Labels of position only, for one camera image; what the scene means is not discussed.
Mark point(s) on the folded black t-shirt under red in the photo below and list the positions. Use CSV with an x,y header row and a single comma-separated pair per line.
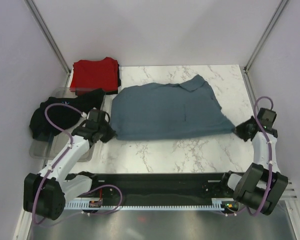
x,y
119,83

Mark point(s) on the aluminium corner frame post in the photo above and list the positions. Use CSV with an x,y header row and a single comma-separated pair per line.
x,y
47,34
266,34

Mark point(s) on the blue-grey t-shirt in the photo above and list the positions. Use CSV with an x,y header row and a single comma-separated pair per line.
x,y
170,111

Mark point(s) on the white slotted cable duct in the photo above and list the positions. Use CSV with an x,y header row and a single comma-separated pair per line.
x,y
91,204

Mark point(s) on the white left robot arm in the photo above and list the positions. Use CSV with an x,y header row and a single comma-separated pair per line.
x,y
46,193

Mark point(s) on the black t-shirt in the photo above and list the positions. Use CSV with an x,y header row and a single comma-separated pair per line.
x,y
63,116
119,83

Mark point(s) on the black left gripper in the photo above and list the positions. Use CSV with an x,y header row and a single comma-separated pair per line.
x,y
110,135

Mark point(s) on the aluminium corner frame post right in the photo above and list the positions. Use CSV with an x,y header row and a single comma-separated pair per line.
x,y
266,34

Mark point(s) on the aluminium corner frame post left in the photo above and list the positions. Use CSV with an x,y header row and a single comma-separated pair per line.
x,y
47,34

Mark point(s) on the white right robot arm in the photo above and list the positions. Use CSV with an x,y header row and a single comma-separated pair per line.
x,y
262,185

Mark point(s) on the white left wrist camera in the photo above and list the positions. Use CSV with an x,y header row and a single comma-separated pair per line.
x,y
84,115

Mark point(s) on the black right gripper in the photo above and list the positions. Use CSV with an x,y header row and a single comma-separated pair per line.
x,y
239,130

